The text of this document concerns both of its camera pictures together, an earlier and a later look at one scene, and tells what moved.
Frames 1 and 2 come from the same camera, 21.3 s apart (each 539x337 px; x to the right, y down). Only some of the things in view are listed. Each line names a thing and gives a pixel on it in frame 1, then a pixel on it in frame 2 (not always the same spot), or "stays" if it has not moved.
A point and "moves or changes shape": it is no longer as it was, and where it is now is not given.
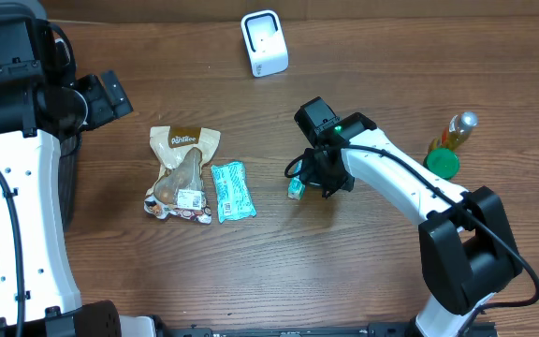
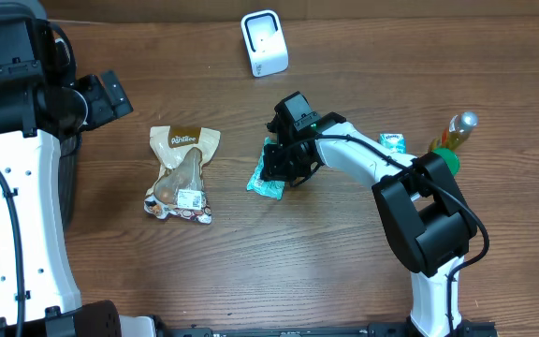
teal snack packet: (234, 195) → (263, 186)
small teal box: (297, 188) moves or changes shape
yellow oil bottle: (456, 132) stays
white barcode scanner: (266, 42) stays
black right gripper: (313, 177) → (281, 172)
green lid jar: (442, 161) stays
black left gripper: (100, 110) stays
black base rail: (375, 330) stays
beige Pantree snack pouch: (178, 188) stays
